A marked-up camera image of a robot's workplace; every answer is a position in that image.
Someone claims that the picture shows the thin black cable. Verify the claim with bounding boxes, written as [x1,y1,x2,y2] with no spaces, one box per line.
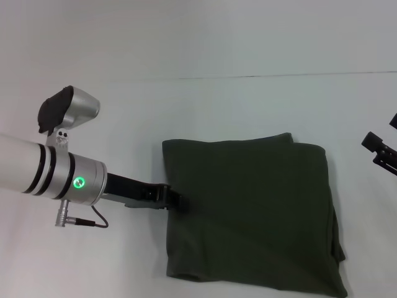
[74,205,109,229]

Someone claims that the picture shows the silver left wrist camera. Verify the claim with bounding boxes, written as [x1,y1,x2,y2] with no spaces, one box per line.
[37,85,101,134]

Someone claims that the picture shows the silver left wrist metal post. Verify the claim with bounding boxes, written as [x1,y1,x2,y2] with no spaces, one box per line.
[55,200,77,227]

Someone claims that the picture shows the silver left camera mount bracket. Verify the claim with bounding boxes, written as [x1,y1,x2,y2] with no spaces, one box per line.
[45,126,70,154]

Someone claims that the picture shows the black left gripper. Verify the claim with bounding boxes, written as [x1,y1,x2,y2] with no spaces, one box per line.
[99,172,190,215]

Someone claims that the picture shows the dark green FREE t-shirt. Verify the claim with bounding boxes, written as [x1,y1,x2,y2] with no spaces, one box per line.
[161,132,349,298]

